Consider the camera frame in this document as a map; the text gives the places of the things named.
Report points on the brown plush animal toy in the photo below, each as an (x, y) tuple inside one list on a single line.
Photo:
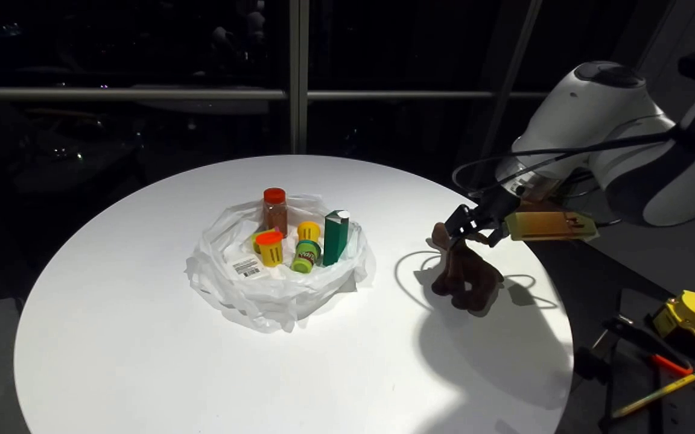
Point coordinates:
[(464, 278)]

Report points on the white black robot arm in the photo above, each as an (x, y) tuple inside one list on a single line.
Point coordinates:
[(603, 122)]

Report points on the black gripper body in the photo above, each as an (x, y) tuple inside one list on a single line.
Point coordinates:
[(497, 205)]

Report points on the yellow pencil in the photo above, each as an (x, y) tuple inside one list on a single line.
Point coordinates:
[(655, 396)]

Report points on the play-doh can green lid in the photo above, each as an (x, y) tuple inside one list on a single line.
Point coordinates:
[(305, 258)]

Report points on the white translucent plastic bag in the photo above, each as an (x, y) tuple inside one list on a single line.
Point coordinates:
[(282, 298)]

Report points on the green plastic block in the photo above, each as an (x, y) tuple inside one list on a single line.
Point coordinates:
[(335, 236)]

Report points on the play-doh can orange lid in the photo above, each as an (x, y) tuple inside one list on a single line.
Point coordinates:
[(269, 246)]

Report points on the yellow play-doh can without lid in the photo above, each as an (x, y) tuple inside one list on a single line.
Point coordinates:
[(310, 231)]

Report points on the yellow wrist camera mount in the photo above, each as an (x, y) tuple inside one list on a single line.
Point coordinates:
[(548, 225)]

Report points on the grey vertical window post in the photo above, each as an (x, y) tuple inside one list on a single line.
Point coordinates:
[(298, 73)]

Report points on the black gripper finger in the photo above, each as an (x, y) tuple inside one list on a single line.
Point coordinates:
[(458, 217), (484, 235)]

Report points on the grey horizontal window rail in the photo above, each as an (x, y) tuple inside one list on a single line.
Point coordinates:
[(120, 93)]

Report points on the dark diagonal window brace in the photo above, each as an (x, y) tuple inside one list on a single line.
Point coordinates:
[(508, 88)]

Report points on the brown spice jar red lid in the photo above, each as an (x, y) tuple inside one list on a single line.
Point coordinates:
[(273, 213)]

